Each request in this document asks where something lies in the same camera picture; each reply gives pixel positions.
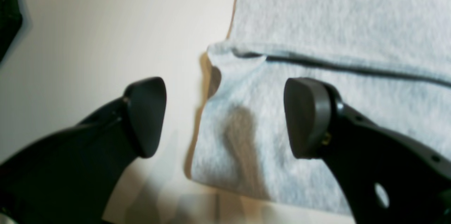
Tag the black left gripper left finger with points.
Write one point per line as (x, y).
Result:
(68, 177)

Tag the grey T-shirt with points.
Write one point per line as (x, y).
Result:
(389, 59)

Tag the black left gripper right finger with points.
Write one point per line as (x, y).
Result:
(386, 177)

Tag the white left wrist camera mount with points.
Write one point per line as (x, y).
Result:
(11, 20)

